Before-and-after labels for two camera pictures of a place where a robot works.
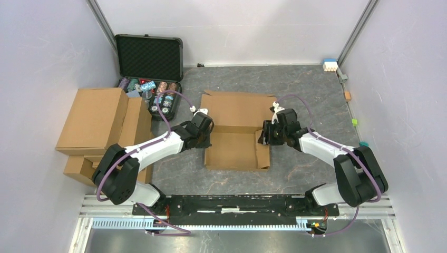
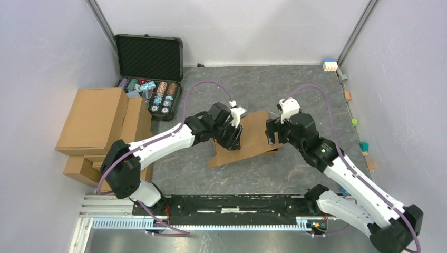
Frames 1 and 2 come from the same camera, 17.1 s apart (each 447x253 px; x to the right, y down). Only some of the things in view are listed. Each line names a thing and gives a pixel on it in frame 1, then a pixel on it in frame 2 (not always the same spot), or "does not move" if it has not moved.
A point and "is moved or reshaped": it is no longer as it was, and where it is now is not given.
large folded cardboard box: (94, 121) does not move
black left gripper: (206, 143) -> (233, 142)
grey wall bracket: (342, 77) does not move
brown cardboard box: (238, 118) is moved or reshaped
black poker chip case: (152, 67) does not move
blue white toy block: (330, 65) does not move
